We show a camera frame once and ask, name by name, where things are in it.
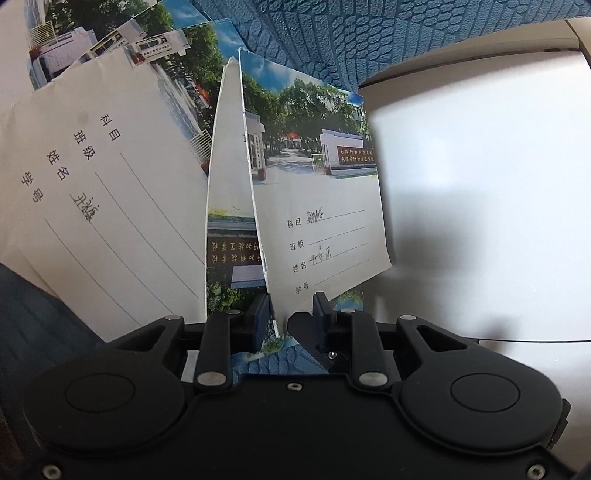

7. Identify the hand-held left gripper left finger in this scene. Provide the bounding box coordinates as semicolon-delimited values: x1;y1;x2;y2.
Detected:
108;293;271;393

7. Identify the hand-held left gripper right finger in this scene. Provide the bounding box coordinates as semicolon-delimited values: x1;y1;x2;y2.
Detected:
313;292;476;393

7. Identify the blue textured seat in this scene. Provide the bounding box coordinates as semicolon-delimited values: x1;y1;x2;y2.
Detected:
0;0;591;376

